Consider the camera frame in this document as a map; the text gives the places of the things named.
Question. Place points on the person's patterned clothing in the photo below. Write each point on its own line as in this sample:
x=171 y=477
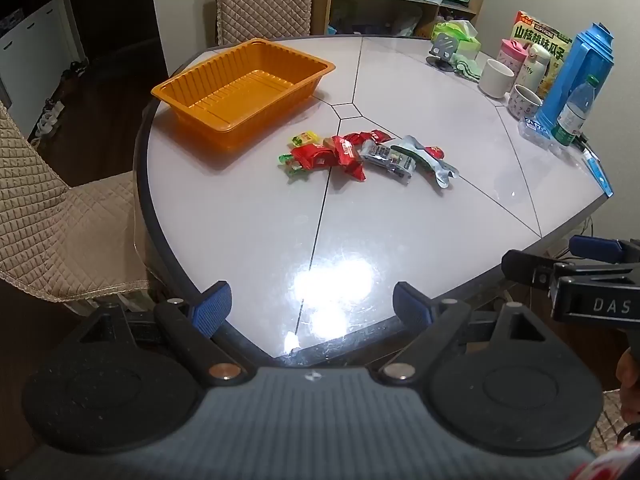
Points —
x=610 y=460

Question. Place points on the grey phone stand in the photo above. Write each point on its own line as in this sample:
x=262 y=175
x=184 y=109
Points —
x=444 y=47

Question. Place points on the small red twisted candy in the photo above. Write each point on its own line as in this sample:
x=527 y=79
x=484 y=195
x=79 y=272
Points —
x=435 y=151

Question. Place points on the green label water bottle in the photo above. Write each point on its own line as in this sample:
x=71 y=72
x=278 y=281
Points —
x=572 y=115

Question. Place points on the blue flat packet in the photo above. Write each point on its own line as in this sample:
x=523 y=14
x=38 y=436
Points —
x=600 y=172

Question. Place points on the large red candy packet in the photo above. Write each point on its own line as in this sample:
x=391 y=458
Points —
x=312 y=156

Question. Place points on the orange plastic tray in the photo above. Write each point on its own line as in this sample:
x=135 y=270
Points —
x=260 y=60

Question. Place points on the crushed clear plastic bottle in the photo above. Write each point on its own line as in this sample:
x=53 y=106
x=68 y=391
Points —
x=537 y=132

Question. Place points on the white printed bottle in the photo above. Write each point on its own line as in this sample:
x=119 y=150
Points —
x=531 y=67

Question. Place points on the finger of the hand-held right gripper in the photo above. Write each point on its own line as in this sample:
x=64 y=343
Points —
x=525 y=267
x=595 y=249

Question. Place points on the pink lidded bottle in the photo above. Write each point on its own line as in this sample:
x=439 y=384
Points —
x=510 y=52

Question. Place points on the red candy with white print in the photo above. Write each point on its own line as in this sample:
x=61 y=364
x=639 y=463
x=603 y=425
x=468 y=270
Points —
x=380 y=136

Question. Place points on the patterned white cup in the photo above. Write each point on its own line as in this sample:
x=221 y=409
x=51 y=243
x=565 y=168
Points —
x=524 y=105

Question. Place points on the green cloth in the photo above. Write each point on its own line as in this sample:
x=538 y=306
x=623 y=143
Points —
x=467 y=67

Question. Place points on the green tissue box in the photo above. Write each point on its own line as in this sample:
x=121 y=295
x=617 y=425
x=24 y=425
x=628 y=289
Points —
x=467 y=42

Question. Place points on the white cabinet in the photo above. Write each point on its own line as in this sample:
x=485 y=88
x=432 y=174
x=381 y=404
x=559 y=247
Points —
x=30 y=50

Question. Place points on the green candy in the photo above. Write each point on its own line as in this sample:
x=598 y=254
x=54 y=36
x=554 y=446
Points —
x=289 y=162

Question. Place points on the beige quilted chair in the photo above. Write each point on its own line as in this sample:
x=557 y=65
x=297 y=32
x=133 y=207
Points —
x=607 y=425
x=265 y=0
x=60 y=220

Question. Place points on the blue thermos jug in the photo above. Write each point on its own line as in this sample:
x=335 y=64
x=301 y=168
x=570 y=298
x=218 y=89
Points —
x=575 y=70

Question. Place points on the clear printed snack packet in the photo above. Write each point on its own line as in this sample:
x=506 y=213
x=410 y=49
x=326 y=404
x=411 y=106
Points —
x=387 y=159

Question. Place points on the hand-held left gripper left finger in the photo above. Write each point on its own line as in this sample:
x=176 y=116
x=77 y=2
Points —
x=215 y=305

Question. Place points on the red candy with pale label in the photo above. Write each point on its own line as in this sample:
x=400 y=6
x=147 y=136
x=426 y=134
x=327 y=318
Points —
x=346 y=150

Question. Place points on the dark shoes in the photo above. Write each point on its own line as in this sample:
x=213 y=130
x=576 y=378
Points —
x=74 y=69

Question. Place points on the silver green snack wrapper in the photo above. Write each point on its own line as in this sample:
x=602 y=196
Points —
x=430 y=167

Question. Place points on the person's right hand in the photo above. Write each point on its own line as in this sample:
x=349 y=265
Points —
x=631 y=385

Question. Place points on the yellow candy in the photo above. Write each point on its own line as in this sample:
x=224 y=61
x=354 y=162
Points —
x=301 y=137

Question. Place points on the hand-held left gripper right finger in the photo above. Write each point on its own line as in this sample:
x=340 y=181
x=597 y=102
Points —
x=410 y=305

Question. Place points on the white shoes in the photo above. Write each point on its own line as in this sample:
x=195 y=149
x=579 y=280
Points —
x=46 y=117

